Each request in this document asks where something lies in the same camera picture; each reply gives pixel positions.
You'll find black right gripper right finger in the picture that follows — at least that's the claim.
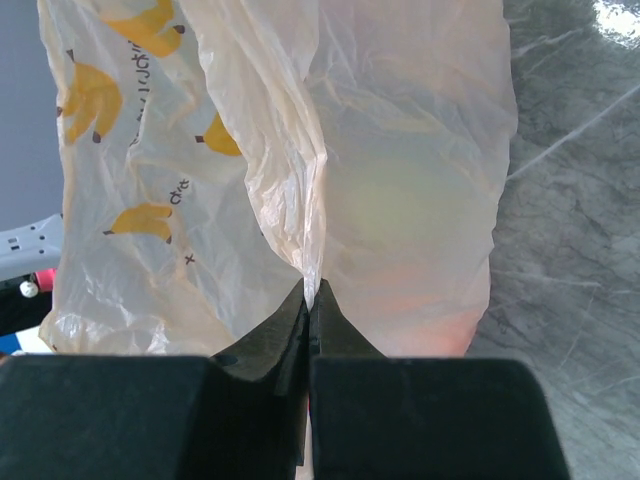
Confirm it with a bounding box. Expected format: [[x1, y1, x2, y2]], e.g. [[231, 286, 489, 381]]
[[309, 282, 570, 479]]

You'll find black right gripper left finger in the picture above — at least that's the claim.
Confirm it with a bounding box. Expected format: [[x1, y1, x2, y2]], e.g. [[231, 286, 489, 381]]
[[1, 286, 309, 479]]

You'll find orange banana-print plastic bag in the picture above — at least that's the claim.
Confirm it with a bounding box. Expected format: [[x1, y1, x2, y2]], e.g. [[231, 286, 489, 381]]
[[38, 1, 517, 356]]

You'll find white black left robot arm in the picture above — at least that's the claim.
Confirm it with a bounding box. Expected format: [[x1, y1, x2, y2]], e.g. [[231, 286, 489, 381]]
[[1, 214, 63, 355]]

